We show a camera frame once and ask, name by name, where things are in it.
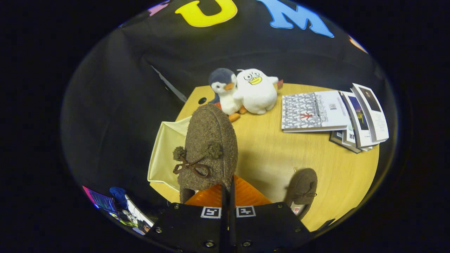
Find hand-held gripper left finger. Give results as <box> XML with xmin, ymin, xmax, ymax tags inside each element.
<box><xmin>146</xmin><ymin>183</ymin><xmax>229</xmax><ymax>253</ymax></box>

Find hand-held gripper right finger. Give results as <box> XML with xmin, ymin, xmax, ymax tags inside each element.
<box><xmin>229</xmin><ymin>175</ymin><xmax>312</xmax><ymax>253</ymax></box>

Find brown fuzzy shoe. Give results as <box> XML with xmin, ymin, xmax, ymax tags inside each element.
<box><xmin>284</xmin><ymin>168</ymin><xmax>318</xmax><ymax>220</ymax></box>
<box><xmin>172</xmin><ymin>103</ymin><xmax>239</xmax><ymax>204</ymax></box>

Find beige fabric storage box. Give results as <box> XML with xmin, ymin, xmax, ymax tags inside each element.
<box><xmin>147</xmin><ymin>116</ymin><xmax>193</xmax><ymax>192</ymax></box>

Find white printed papers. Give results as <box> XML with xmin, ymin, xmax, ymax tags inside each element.
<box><xmin>119</xmin><ymin>199</ymin><xmax>155</xmax><ymax>235</ymax></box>

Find blue cloth item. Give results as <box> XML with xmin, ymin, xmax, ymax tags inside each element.
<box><xmin>109</xmin><ymin>187</ymin><xmax>129</xmax><ymax>208</ymax></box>

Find white book black print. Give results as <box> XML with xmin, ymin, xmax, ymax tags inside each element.
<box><xmin>342</xmin><ymin>127</ymin><xmax>373</xmax><ymax>152</ymax></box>

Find grey patterned book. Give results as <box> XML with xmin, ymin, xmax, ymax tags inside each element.
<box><xmin>281</xmin><ymin>90</ymin><xmax>351</xmax><ymax>133</ymax></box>

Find white duck plush toy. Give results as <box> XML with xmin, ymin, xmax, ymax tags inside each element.
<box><xmin>232</xmin><ymin>68</ymin><xmax>284</xmax><ymax>115</ymax></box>

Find grey penguin plush toy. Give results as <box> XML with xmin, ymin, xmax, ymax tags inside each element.
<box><xmin>208</xmin><ymin>68</ymin><xmax>247</xmax><ymax>123</ymax></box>

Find white book dark photo cover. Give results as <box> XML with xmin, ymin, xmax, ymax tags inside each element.
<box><xmin>351</xmin><ymin>83</ymin><xmax>390</xmax><ymax>143</ymax></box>

